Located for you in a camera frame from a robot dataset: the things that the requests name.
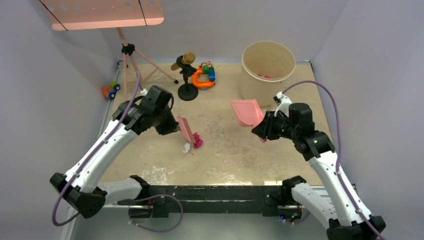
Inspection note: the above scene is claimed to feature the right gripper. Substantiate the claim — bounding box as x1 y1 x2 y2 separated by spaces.
253 110 299 140

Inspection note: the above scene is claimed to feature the pink hand brush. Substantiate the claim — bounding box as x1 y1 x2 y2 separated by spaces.
176 116 196 144

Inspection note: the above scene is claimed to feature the pink dustpan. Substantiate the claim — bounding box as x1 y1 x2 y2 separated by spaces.
229 99 265 129

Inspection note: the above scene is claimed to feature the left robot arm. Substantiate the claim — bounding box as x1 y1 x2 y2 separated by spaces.
49 85 180 219

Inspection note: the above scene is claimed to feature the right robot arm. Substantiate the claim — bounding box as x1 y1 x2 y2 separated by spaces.
252 103 386 240

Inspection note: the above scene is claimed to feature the black microphone stand toy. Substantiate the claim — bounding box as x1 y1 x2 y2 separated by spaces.
170 52 199 101

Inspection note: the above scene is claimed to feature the white paper scrap left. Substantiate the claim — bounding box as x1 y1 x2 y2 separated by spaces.
182 142 192 155

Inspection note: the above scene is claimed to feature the magenta paper ball right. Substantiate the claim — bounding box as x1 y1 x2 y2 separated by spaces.
193 132 203 149

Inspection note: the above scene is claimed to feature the orange blue toy car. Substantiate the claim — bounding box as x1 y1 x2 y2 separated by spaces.
101 81 121 100

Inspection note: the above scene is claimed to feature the beige round bin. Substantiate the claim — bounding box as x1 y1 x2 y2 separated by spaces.
238 40 296 107

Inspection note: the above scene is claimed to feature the orange toy block set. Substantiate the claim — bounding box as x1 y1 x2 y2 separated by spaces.
191 61 216 91

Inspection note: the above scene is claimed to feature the pink music stand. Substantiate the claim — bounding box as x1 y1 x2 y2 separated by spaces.
39 0 178 99

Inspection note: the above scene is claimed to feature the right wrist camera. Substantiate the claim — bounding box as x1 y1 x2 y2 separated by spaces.
273 91 292 117

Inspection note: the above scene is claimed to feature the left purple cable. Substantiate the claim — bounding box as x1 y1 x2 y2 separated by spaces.
51 71 184 233

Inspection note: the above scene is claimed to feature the black base frame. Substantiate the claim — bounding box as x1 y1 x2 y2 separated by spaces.
67 183 362 220

